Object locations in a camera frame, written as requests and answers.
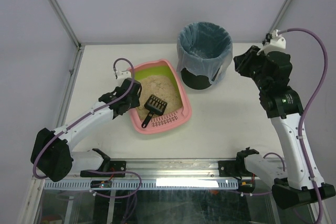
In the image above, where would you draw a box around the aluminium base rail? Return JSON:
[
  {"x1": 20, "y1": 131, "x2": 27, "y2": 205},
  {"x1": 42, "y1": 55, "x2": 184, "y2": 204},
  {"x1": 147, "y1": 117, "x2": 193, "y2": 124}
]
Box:
[{"x1": 34, "y1": 157, "x2": 289, "y2": 182}]

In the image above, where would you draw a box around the black slotted litter scoop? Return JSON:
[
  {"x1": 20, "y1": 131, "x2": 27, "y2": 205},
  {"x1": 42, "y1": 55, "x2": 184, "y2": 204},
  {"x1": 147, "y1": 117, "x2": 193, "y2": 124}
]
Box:
[{"x1": 141, "y1": 94, "x2": 167, "y2": 128}]

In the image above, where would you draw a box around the aluminium frame post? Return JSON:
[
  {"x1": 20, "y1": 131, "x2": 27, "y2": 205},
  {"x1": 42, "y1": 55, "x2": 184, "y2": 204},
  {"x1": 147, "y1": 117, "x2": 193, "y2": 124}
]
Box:
[
  {"x1": 264, "y1": 0, "x2": 312, "y2": 44},
  {"x1": 48, "y1": 0, "x2": 81, "y2": 49}
]

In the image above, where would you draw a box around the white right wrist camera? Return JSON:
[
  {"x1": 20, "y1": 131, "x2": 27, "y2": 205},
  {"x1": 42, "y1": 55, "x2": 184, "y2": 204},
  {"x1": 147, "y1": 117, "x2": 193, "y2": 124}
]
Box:
[{"x1": 257, "y1": 29, "x2": 286, "y2": 55}]

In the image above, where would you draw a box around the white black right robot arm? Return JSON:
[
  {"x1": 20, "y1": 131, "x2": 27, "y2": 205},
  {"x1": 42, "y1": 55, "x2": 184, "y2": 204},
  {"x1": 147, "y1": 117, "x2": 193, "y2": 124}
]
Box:
[{"x1": 218, "y1": 46, "x2": 335, "y2": 209}]

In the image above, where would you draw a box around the aluminium left frame post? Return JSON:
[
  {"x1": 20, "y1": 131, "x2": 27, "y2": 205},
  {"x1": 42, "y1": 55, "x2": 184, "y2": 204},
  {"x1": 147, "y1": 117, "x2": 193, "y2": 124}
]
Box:
[{"x1": 48, "y1": 0, "x2": 81, "y2": 49}]

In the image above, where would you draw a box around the black bin with blue liner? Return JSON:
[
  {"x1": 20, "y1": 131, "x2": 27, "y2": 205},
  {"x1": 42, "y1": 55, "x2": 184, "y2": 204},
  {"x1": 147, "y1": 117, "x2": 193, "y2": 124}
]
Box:
[{"x1": 176, "y1": 22, "x2": 233, "y2": 90}]

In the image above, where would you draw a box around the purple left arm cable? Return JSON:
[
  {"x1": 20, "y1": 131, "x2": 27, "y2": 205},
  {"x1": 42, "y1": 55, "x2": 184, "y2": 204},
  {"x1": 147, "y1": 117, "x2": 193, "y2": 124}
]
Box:
[{"x1": 31, "y1": 58, "x2": 144, "y2": 200}]

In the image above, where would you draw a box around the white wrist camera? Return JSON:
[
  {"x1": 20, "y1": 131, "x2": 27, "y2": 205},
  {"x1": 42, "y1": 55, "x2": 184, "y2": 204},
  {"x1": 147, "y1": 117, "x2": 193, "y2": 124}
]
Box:
[
  {"x1": 257, "y1": 29, "x2": 286, "y2": 55},
  {"x1": 113, "y1": 68, "x2": 132, "y2": 80}
]

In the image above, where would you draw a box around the beige pellet cat litter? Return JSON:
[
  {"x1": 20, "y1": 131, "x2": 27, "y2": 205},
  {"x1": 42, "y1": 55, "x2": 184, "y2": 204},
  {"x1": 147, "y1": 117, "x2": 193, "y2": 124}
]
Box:
[{"x1": 136, "y1": 75, "x2": 182, "y2": 121}]

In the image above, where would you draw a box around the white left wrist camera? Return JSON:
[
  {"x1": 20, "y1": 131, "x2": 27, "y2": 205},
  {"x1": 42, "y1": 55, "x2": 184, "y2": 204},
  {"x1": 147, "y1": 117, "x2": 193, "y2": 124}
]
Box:
[{"x1": 113, "y1": 68, "x2": 132, "y2": 80}]

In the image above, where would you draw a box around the pink cat litter box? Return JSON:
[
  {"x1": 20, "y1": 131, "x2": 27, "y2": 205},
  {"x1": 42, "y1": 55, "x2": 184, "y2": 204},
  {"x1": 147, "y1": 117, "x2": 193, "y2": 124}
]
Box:
[{"x1": 129, "y1": 59, "x2": 192, "y2": 134}]

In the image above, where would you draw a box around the white slotted cable duct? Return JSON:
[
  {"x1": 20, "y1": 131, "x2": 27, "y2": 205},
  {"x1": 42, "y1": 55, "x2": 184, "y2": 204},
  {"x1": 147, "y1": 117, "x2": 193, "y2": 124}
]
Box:
[{"x1": 44, "y1": 178, "x2": 238, "y2": 191}]

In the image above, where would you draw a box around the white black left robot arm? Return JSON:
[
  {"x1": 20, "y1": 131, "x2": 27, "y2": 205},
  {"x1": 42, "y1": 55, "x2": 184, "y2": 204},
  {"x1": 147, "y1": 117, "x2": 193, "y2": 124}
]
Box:
[{"x1": 30, "y1": 78, "x2": 142, "y2": 182}]

